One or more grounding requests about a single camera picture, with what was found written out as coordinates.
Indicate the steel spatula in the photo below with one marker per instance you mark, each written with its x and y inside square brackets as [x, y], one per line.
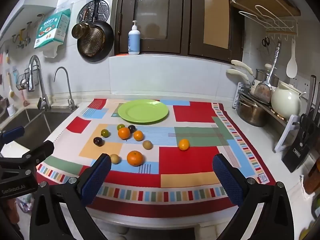
[263, 91]

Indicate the dark brown window frame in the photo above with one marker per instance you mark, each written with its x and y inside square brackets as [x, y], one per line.
[177, 17]

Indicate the large orange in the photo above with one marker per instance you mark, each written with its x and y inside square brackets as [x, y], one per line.
[135, 158]

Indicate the tall steel kitchen faucet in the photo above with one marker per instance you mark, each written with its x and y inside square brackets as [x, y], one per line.
[35, 75]

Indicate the hanging black scissors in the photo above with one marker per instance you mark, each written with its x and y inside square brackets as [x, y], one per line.
[265, 41]

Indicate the brown cardboard sheet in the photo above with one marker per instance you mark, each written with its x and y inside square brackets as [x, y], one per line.
[216, 17]

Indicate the steel sink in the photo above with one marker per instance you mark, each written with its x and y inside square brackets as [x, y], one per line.
[32, 122]

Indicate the small orange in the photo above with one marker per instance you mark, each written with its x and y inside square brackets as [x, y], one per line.
[184, 144]
[124, 133]
[138, 135]

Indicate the thin gooseneck faucet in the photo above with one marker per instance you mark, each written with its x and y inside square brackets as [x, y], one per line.
[67, 87]

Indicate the small steel pot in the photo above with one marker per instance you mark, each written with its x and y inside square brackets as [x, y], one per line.
[261, 75]

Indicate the brown kiwi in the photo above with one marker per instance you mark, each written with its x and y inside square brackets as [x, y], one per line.
[115, 158]
[147, 144]

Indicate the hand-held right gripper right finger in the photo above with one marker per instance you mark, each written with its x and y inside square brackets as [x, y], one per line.
[228, 177]

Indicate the small brass saucepan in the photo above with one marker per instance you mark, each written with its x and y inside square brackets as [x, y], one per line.
[80, 30]

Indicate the large steel pot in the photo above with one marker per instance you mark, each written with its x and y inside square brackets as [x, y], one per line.
[251, 115]

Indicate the colourful patchwork tablecloth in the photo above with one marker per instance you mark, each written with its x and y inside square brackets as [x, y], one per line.
[185, 160]

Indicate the teal printed box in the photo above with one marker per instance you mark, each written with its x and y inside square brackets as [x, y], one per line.
[51, 30]

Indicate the dark purple plum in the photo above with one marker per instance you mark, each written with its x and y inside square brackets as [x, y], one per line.
[132, 128]
[98, 141]

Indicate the black knife block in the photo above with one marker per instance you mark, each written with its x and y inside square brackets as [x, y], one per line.
[298, 150]

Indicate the white rice paddle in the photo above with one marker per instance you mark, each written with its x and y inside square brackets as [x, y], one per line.
[291, 67]

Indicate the green plate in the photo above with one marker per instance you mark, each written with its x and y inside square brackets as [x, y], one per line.
[143, 111]

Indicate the white blue pump bottle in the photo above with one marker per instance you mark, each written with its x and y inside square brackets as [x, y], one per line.
[134, 41]

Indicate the white plastic dish rack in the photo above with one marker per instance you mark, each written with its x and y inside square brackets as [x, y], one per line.
[238, 95]

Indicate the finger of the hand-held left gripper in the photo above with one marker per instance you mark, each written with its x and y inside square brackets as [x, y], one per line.
[13, 132]
[41, 150]

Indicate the black frying pan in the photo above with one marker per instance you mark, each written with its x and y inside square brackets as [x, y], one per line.
[96, 42]

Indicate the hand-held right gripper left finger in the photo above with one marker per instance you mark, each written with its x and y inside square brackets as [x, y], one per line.
[96, 177]

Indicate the white cup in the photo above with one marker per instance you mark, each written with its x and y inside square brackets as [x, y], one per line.
[11, 110]

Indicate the yellow dish brush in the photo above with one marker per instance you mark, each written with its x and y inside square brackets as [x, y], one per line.
[11, 90]

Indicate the wall power outlet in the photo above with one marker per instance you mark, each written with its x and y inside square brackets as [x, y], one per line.
[301, 83]

